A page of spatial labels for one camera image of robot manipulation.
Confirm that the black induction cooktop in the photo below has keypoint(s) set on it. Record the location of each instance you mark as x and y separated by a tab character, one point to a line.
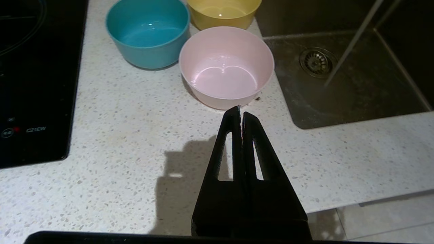
34	84

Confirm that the running water stream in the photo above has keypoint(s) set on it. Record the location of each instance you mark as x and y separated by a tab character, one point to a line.
352	42

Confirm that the yellow plastic bowl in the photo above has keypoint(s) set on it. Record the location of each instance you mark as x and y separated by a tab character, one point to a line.
223	15

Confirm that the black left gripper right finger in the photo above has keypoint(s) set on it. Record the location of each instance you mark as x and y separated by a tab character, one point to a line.
271	203

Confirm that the stainless steel sink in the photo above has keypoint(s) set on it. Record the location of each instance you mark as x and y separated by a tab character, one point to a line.
356	91

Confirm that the blue plastic bowl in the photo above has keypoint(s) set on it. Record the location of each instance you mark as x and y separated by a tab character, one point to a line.
149	34

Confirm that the round metal drain strainer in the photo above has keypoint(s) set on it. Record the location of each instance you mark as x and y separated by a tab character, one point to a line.
317	62

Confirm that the pink plastic bowl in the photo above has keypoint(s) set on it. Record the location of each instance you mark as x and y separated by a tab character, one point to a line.
225	71

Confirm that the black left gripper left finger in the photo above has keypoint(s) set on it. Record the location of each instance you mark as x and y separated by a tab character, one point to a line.
220	206

